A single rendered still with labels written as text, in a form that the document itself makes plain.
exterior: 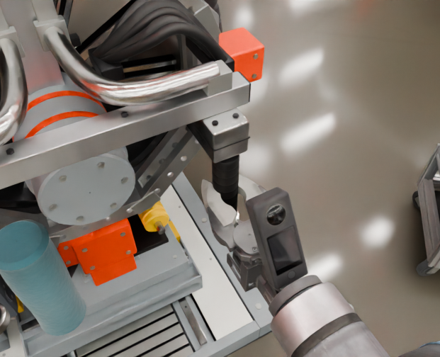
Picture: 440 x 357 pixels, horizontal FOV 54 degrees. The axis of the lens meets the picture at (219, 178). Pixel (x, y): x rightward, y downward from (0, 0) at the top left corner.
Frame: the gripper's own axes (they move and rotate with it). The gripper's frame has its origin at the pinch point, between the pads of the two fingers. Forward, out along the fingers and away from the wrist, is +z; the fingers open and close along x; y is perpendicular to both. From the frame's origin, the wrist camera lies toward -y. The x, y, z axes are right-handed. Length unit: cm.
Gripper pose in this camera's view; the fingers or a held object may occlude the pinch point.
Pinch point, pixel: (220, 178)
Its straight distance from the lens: 60.5
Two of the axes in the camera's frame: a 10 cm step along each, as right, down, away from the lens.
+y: 0.0, 6.6, 7.5
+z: -4.7, -6.6, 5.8
